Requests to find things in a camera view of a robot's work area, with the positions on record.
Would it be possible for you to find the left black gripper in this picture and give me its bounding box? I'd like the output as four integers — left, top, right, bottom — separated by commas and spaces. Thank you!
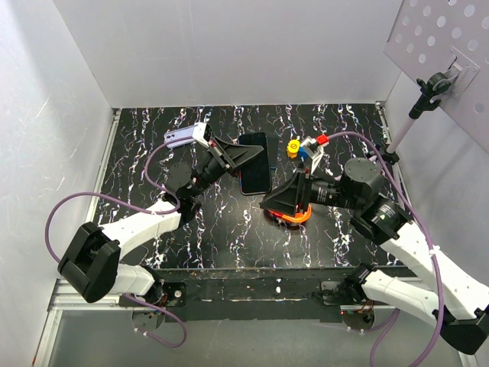
189, 137, 264, 199

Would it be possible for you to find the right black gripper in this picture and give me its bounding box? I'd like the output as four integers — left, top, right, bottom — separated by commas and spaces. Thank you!
259, 161, 361, 217

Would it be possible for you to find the lilac phone case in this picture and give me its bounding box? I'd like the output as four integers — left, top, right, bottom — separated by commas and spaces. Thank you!
164, 126, 195, 148

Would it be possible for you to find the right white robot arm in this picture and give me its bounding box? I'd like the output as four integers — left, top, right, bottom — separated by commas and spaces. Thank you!
260, 158, 488, 355

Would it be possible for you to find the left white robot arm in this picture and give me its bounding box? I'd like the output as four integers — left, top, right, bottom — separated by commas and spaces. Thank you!
58, 138, 264, 306

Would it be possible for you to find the red orange oval tray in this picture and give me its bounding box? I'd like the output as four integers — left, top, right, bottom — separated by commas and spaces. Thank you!
265, 204, 313, 229

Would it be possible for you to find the blue cube toy block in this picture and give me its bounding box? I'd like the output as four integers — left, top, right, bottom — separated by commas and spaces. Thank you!
299, 147, 309, 161

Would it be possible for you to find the yellow round toy block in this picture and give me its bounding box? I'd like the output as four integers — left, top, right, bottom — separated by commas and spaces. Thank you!
287, 139, 300, 159

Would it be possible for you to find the perforated lilac panel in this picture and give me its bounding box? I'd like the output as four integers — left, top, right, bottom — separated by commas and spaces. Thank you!
384, 1, 488, 149

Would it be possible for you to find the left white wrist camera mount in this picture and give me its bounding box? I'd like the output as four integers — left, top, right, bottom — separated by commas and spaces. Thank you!
191, 122, 212, 148

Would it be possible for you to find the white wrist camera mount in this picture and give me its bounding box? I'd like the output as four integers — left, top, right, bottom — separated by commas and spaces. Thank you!
300, 134, 329, 174
191, 122, 212, 148

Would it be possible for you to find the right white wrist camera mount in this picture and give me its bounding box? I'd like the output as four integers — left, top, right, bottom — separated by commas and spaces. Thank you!
300, 134, 329, 174

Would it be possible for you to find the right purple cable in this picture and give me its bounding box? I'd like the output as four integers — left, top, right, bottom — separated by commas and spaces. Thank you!
326, 132, 446, 367

